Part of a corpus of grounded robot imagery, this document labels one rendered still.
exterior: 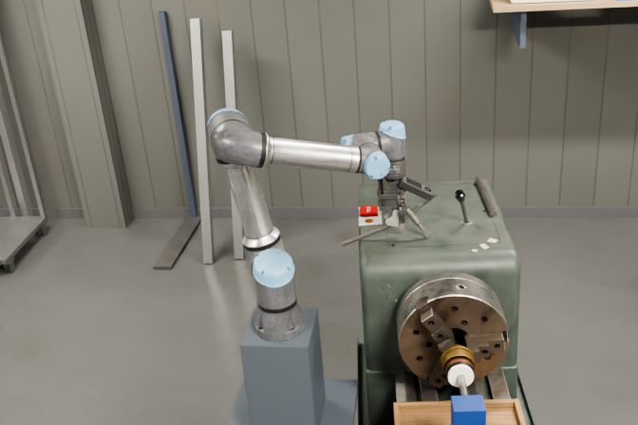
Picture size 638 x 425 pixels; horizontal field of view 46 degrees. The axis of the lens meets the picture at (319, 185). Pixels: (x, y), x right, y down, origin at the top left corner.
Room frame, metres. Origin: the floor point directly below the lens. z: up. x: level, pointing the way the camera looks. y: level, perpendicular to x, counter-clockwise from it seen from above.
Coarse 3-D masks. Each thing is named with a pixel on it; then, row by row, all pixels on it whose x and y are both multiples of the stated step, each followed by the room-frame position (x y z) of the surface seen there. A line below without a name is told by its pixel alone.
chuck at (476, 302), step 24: (432, 288) 1.80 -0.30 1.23; (456, 288) 1.77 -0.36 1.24; (480, 288) 1.80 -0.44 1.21; (408, 312) 1.77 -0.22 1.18; (456, 312) 1.74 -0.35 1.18; (480, 312) 1.74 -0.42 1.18; (408, 336) 1.75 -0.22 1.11; (456, 336) 1.82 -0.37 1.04; (408, 360) 1.75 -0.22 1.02; (432, 360) 1.75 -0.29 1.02; (480, 360) 1.74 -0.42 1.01
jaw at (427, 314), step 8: (424, 304) 1.76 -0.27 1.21; (424, 312) 1.74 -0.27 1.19; (432, 312) 1.72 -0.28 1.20; (424, 320) 1.71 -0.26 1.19; (432, 320) 1.71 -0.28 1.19; (440, 320) 1.72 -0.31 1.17; (432, 328) 1.71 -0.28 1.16; (440, 328) 1.70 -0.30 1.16; (448, 328) 1.73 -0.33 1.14; (432, 336) 1.69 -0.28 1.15; (440, 336) 1.69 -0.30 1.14; (448, 336) 1.68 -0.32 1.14; (440, 344) 1.68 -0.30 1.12; (448, 344) 1.66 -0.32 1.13
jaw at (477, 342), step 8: (464, 336) 1.73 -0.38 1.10; (472, 336) 1.73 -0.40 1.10; (480, 336) 1.72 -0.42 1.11; (488, 336) 1.72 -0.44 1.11; (496, 336) 1.71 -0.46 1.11; (504, 336) 1.73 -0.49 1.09; (472, 344) 1.69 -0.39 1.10; (480, 344) 1.69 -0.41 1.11; (488, 344) 1.68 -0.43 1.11; (496, 344) 1.69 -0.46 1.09; (480, 352) 1.68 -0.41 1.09; (488, 352) 1.68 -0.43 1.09
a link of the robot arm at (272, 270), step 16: (256, 256) 1.88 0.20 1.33; (272, 256) 1.88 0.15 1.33; (288, 256) 1.87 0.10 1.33; (256, 272) 1.83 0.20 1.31; (272, 272) 1.81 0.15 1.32; (288, 272) 1.82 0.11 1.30; (256, 288) 1.83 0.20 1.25; (272, 288) 1.80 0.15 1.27; (288, 288) 1.82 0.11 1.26; (272, 304) 1.80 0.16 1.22; (288, 304) 1.81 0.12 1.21
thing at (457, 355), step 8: (456, 344) 1.69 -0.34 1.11; (448, 352) 1.65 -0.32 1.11; (456, 352) 1.64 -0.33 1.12; (464, 352) 1.64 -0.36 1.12; (472, 352) 1.66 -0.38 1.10; (448, 360) 1.63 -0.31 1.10; (456, 360) 1.61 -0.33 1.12; (464, 360) 1.61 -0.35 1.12; (472, 360) 1.62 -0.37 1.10; (448, 368) 1.60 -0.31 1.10; (472, 368) 1.60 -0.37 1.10
